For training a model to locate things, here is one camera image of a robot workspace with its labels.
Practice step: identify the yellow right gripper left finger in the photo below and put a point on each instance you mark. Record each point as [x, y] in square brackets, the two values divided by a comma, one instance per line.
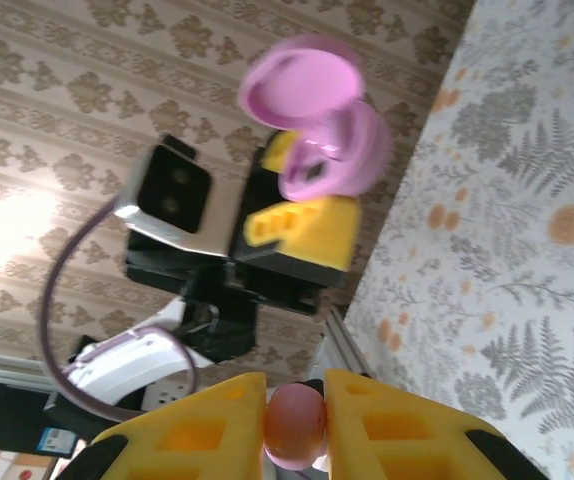
[142, 465]

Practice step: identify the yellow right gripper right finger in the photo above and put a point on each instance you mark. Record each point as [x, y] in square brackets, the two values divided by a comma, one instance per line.
[347, 450]

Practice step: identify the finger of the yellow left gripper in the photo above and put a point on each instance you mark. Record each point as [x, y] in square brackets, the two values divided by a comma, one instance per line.
[277, 150]
[332, 240]

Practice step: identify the pink earbud charging case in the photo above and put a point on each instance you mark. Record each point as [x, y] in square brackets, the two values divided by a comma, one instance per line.
[307, 80]

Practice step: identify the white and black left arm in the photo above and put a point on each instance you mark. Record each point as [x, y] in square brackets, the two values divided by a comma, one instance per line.
[132, 365]

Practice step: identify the white power strip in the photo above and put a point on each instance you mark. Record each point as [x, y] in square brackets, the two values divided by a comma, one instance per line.
[167, 396]

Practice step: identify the blue and white label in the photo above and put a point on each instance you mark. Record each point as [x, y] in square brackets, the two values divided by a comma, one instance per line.
[56, 441]

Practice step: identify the black box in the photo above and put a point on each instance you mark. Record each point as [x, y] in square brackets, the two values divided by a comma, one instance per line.
[2, 415]

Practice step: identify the aluminium frame side rail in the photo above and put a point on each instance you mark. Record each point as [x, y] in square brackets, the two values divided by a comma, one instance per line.
[347, 340]

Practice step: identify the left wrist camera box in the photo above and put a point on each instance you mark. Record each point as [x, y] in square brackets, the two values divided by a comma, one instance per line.
[172, 195]

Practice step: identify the aluminium frame post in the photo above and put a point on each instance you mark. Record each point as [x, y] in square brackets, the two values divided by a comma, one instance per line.
[2, 365]

